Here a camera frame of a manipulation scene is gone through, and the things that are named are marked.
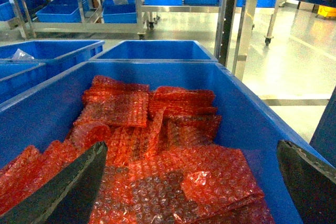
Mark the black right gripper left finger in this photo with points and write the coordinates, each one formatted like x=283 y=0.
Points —
x=68 y=197

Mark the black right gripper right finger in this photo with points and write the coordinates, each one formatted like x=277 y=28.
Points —
x=310 y=183

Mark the blue bin with red wrap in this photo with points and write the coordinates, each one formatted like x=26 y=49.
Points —
x=46 y=112

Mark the empty blue bin left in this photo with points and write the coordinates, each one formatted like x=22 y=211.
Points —
x=19 y=77

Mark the empty blue bin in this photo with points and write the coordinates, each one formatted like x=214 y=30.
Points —
x=156 y=50
x=19 y=77

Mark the blue bin with plastic bag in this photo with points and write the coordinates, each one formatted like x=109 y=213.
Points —
x=58 y=55

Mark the empty blue bin behind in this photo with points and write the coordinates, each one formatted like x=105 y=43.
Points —
x=156 y=50

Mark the stainless steel shelf rack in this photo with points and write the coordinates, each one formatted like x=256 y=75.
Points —
x=233 y=34

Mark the red bubble wrap sheets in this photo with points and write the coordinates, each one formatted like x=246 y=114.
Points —
x=162 y=164

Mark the clear plastic bag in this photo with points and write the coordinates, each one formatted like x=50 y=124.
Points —
x=21 y=55

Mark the yellow mop bucket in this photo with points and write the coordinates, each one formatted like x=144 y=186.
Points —
x=326 y=12

